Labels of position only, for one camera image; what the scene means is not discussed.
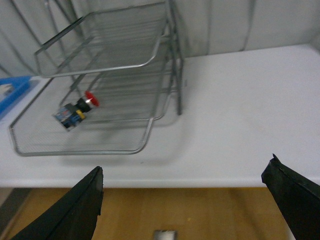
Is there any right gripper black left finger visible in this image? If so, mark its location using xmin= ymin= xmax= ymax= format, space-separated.
xmin=12 ymin=166 xmax=104 ymax=240

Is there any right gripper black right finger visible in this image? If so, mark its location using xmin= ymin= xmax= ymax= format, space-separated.
xmin=261 ymin=154 xmax=320 ymax=240

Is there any red emergency stop button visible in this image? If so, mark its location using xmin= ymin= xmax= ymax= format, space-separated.
xmin=51 ymin=90 xmax=100 ymax=132

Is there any blue plastic tray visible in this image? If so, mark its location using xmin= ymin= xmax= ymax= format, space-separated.
xmin=0 ymin=75 xmax=42 ymax=122

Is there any white curtain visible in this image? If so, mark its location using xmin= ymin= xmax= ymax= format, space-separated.
xmin=0 ymin=0 xmax=320 ymax=78

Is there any grey wire mesh rack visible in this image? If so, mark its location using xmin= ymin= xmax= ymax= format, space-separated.
xmin=9 ymin=0 xmax=184 ymax=157

